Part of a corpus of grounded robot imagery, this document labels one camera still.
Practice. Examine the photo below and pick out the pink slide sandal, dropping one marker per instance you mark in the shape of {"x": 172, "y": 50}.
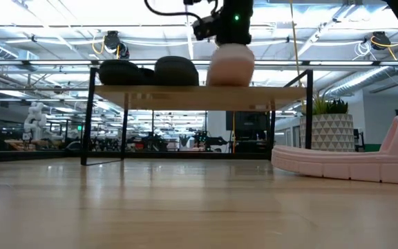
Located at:
{"x": 340, "y": 162}
{"x": 230, "y": 65}

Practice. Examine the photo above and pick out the black slide sandal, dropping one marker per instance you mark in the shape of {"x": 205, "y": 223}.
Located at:
{"x": 119, "y": 72}
{"x": 176, "y": 71}

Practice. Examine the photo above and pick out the black background robot arm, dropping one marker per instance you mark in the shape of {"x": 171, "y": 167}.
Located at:
{"x": 213, "y": 141}

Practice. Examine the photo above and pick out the wooden shelf with black legs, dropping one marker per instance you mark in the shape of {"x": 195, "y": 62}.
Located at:
{"x": 199, "y": 98}

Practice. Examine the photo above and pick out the green plant in patterned pot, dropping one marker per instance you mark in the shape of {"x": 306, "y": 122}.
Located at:
{"x": 327, "y": 135}

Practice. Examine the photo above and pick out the green panel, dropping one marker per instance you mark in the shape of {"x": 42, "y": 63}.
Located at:
{"x": 372, "y": 148}

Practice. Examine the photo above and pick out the white robot figure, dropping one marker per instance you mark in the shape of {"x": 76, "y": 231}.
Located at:
{"x": 35, "y": 121}

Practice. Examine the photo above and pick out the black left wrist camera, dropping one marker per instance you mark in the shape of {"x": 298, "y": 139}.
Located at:
{"x": 204, "y": 27}

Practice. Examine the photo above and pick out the silver overhead rail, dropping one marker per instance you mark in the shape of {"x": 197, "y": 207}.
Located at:
{"x": 47, "y": 62}

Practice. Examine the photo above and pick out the black metal rig frame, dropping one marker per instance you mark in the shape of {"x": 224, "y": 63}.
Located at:
{"x": 29, "y": 156}

